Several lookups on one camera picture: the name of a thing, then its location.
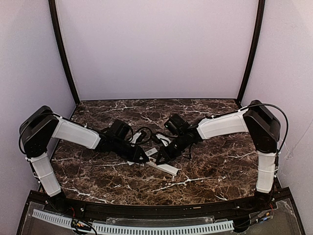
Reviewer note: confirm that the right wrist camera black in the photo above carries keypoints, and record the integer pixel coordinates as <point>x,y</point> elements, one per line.
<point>161,139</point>

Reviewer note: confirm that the black frame post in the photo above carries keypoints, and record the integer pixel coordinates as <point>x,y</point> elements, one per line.
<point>252,51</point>
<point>62,51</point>

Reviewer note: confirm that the black front rail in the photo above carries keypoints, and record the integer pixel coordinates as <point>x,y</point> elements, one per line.
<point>233,209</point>

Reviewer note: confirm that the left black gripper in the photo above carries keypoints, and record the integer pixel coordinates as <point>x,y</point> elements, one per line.
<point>135,152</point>

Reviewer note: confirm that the left black frame post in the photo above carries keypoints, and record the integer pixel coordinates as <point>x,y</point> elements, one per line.
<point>62,51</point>

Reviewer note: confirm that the white battery cover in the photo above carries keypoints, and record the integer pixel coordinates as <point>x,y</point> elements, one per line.
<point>148,153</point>

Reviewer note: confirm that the white remote control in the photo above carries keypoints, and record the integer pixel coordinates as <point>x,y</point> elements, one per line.
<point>163,167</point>

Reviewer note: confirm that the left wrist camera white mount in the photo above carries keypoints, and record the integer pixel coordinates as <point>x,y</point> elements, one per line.
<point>138,137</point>

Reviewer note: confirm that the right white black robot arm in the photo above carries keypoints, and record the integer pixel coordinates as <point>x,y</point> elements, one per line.
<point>255,119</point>

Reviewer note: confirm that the right black frame post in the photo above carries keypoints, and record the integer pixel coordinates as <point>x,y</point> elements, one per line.
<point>252,51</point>

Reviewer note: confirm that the white slotted cable duct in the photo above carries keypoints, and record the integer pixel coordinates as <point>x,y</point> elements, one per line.
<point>122,226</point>

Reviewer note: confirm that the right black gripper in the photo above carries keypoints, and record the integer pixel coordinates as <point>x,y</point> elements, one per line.
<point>167,150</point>

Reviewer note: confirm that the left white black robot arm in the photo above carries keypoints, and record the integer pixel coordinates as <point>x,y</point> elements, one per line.
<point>44,125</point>

